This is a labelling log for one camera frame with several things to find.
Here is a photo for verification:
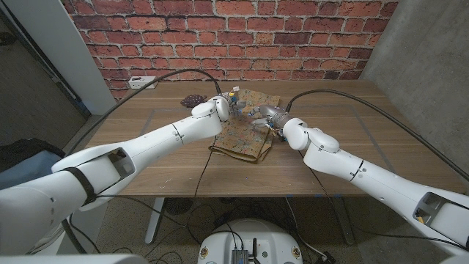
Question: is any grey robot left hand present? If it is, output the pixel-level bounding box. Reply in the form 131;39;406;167
226;91;248;117

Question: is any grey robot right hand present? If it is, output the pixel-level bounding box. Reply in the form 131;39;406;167
248;104;294;130

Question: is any tan patterned cloth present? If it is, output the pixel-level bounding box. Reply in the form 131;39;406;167
208;87;281;164

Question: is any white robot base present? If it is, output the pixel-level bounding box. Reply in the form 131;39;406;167
196;219;304;264

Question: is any red brick print backdrop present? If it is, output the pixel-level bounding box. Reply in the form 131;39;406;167
60;0;399;102

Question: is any white power strip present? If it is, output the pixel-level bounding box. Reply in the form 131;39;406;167
128;76;159;90

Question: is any black round floor disc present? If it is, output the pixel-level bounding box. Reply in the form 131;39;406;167
163;197;194;216

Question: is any grey table leg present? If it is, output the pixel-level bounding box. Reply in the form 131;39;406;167
331;196;356;246

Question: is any small grey electronics box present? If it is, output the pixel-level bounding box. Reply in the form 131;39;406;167
230;248;250;264

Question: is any white table leg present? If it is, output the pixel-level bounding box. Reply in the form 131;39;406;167
144;197;166;245

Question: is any black bag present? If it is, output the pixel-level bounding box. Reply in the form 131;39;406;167
0;138;67;173

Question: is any blue bag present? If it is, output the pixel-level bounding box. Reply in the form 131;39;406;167
0;150;63;190

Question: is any thin black left wrist cable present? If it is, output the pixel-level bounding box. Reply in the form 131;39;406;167
95;135;218;201

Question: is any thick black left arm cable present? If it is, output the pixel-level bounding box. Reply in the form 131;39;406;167
62;67;224;254

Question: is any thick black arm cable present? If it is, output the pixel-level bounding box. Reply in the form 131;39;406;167
284;89;469;183
62;67;224;254

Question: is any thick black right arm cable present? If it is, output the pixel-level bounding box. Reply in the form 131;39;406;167
284;89;469;183

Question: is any white floor cable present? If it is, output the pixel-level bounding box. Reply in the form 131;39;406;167
284;197;327;260

